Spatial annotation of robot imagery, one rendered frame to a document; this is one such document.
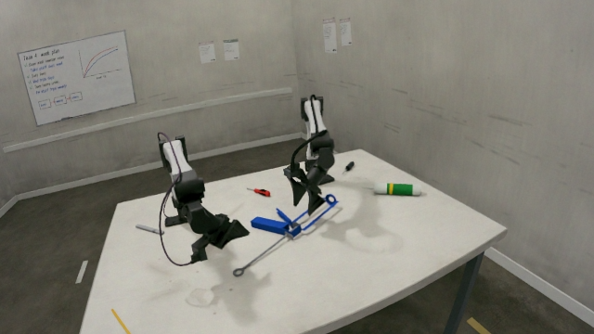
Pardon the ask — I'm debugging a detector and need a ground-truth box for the black screwdriver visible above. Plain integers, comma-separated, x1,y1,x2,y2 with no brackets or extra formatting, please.
343,161,355,173

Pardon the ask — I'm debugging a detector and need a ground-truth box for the grey flat bar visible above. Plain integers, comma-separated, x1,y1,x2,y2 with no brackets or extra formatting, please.
136,224,165,235

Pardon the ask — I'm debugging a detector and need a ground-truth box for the white and green sealant cartridge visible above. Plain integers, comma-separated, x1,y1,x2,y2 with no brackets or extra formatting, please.
362,183,421,196

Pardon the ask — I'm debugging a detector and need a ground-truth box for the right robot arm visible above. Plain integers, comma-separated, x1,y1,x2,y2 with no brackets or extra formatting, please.
158,135,212,263

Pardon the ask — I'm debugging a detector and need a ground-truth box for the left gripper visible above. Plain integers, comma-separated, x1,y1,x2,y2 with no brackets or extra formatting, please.
287,165,326,216

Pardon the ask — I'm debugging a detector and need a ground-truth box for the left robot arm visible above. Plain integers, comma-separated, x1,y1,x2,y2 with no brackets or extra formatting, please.
283,96,335,185

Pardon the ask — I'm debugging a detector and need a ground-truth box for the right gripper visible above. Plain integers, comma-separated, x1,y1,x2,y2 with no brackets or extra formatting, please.
203,209,251,250

